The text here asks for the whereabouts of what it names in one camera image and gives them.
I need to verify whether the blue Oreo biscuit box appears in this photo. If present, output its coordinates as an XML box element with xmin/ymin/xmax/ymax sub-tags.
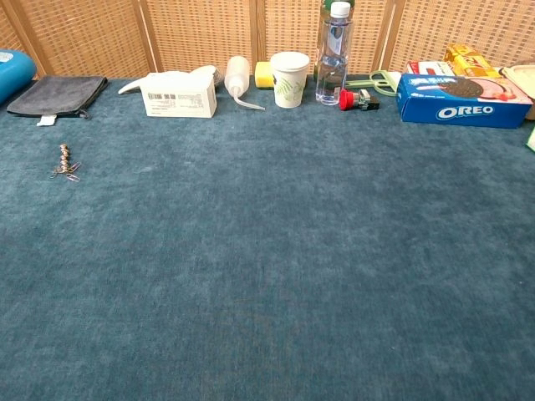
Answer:
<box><xmin>395</xmin><ymin>74</ymin><xmax>534</xmax><ymax>129</ymax></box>

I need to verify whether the beige lidded food container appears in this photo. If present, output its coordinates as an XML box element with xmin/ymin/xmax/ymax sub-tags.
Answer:
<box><xmin>501</xmin><ymin>60</ymin><xmax>535</xmax><ymax>121</ymax></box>

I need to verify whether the green tea bottle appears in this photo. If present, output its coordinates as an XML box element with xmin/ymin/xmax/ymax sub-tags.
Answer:
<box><xmin>319</xmin><ymin>0</ymin><xmax>356</xmax><ymax>18</ymax></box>

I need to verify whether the grey zip pouch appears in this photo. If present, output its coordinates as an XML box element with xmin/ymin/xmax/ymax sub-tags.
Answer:
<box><xmin>6</xmin><ymin>75</ymin><xmax>109</xmax><ymax>127</ymax></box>

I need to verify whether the white labelled cardboard box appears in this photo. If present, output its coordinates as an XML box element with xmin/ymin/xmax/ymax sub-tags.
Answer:
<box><xmin>140</xmin><ymin>73</ymin><xmax>217</xmax><ymax>119</ymax></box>

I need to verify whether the yellow sponge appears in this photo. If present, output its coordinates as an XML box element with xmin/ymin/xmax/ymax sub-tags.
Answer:
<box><xmin>254</xmin><ymin>61</ymin><xmax>308</xmax><ymax>89</ymax></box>

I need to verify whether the yellow snack package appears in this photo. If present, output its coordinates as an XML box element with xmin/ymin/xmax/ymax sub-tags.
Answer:
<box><xmin>443</xmin><ymin>43</ymin><xmax>502</xmax><ymax>79</ymax></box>

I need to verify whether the paper cup with leaf print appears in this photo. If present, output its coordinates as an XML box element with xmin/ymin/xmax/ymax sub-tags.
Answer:
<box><xmin>270</xmin><ymin>51</ymin><xmax>311</xmax><ymax>109</ymax></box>

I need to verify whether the translucent squeeze wash bottle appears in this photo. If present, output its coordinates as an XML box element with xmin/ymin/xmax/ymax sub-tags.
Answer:
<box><xmin>224</xmin><ymin>55</ymin><xmax>267</xmax><ymax>112</ymax></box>

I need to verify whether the teal table cloth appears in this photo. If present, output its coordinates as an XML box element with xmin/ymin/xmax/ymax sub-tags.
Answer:
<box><xmin>0</xmin><ymin>74</ymin><xmax>535</xmax><ymax>401</ymax></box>

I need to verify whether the red and white box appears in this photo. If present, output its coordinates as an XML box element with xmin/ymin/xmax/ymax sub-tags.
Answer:
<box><xmin>406</xmin><ymin>60</ymin><xmax>456</xmax><ymax>77</ymax></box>

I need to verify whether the clear water bottle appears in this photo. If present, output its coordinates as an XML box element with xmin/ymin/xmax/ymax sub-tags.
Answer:
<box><xmin>315</xmin><ymin>1</ymin><xmax>355</xmax><ymax>106</ymax></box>

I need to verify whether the rattan folding screen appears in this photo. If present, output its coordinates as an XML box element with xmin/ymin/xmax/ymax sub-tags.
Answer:
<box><xmin>0</xmin><ymin>0</ymin><xmax>535</xmax><ymax>83</ymax></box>

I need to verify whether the red emergency stop button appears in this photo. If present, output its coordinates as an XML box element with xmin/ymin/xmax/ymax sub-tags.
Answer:
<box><xmin>339</xmin><ymin>88</ymin><xmax>381</xmax><ymax>112</ymax></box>

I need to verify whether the blue detergent bottle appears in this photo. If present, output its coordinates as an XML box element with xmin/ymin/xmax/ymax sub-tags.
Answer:
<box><xmin>0</xmin><ymin>49</ymin><xmax>38</xmax><ymax>105</ymax></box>

